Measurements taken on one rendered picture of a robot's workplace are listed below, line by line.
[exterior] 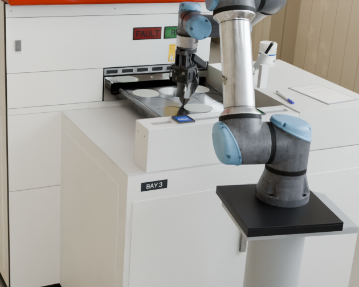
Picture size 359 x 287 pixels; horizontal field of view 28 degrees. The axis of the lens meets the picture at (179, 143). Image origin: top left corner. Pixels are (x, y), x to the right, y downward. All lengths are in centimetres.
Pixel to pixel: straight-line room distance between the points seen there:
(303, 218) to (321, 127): 61
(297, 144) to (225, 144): 20
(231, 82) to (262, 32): 394
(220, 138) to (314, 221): 33
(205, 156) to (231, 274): 48
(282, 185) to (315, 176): 59
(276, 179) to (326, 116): 56
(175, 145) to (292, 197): 42
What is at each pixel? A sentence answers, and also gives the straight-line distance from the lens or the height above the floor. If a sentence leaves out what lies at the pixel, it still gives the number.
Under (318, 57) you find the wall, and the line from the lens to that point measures 545.
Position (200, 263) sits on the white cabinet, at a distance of 242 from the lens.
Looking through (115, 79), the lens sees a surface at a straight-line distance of 271.
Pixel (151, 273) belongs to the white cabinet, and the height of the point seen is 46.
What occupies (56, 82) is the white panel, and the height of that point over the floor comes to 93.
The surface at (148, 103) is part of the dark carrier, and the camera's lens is 255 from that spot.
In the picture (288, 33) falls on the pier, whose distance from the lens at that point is 578.
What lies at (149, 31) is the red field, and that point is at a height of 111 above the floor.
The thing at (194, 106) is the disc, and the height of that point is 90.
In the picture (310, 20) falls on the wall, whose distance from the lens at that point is 558.
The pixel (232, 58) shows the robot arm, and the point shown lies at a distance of 193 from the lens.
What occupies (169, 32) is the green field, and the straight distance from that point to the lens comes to 277.
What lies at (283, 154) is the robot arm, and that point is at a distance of 192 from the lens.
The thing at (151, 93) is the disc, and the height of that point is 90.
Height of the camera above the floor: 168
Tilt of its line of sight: 21 degrees down
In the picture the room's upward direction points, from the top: 4 degrees clockwise
